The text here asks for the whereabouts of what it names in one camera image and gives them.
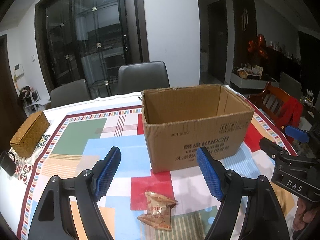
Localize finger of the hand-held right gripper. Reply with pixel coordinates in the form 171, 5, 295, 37
259, 138, 320, 167
285, 125, 320, 144

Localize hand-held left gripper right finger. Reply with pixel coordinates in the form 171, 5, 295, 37
196, 147, 290, 240

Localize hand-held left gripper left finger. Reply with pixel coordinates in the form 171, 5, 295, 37
27, 146, 122, 240

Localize brown cardboard box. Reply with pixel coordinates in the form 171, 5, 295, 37
141, 84, 255, 174

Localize gold snack packet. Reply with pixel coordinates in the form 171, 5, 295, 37
137, 191, 178, 231

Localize person's right hand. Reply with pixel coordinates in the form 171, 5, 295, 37
291, 200, 320, 240

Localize red garment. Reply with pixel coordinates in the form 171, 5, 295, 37
279, 97, 303, 133

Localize white cat figurine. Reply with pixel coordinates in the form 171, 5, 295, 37
300, 89, 315, 105

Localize wooden chair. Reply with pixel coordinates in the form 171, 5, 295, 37
246, 81, 303, 135

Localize grey armchair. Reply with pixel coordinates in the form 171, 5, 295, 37
279, 72, 302, 98

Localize colourful geometric tablecloth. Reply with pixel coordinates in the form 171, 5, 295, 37
16, 92, 298, 240

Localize white low cabinet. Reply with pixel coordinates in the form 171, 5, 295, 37
230, 65, 279, 89

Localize dark sideboard with ornaments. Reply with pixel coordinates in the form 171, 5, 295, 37
262, 31, 320, 93

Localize floral patterned table mat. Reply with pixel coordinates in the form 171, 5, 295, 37
12, 134, 52, 185

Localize low grey dining chair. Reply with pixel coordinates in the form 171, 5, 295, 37
50, 79, 91, 109

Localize woven rattan lidded basket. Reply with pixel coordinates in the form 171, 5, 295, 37
9, 110, 50, 158

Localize red foil balloons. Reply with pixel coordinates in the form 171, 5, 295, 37
247, 34, 269, 59

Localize black mug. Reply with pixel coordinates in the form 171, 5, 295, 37
0, 150, 17, 177

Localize tall grey dining chair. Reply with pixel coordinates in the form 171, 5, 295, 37
117, 61, 170, 96

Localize white shelf with plush toys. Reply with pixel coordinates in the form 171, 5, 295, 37
17, 86, 50, 118

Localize dark interior door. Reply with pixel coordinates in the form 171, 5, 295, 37
207, 0, 228, 80

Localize dark wooden door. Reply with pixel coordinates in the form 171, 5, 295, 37
0, 34, 25, 140

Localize glass sliding door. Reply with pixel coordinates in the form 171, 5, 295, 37
35, 0, 150, 98

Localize dark wardrobe with metal handles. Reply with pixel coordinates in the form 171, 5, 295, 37
230, 0, 258, 63

